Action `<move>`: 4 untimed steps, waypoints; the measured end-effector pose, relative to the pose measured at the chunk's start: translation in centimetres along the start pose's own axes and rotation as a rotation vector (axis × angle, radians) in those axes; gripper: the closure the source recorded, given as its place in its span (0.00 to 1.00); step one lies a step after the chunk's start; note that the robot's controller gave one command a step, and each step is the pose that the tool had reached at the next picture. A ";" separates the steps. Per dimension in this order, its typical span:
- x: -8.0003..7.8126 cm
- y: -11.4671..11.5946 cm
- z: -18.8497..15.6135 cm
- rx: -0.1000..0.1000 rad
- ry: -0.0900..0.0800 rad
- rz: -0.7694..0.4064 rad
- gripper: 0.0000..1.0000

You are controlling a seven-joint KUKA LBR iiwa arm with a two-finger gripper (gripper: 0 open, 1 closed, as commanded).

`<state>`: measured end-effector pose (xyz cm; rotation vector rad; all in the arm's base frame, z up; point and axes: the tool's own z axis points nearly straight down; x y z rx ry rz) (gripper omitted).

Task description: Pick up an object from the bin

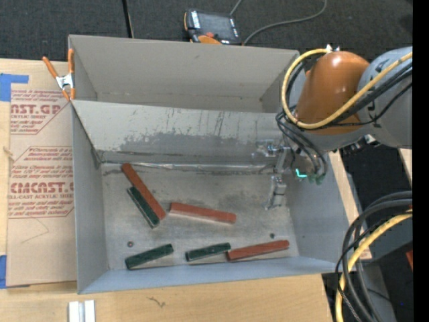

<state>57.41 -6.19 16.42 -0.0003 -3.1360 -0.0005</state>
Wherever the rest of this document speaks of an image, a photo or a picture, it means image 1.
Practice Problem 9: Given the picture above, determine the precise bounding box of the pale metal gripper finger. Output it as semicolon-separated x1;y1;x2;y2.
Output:
265;175;288;211
251;139;285;162

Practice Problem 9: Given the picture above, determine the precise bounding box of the red-brown flat block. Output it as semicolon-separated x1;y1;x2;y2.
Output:
121;162;168;221
225;239;290;262
168;202;237;225

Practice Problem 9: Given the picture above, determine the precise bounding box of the grey metal bin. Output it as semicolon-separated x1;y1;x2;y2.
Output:
68;34;353;295

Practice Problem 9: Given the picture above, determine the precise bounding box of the dark green flat block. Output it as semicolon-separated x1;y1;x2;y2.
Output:
185;242;232;262
126;186;161;229
124;244;175;270

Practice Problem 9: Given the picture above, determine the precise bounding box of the brown cardboard board red print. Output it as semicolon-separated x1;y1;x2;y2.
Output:
0;58;78;288

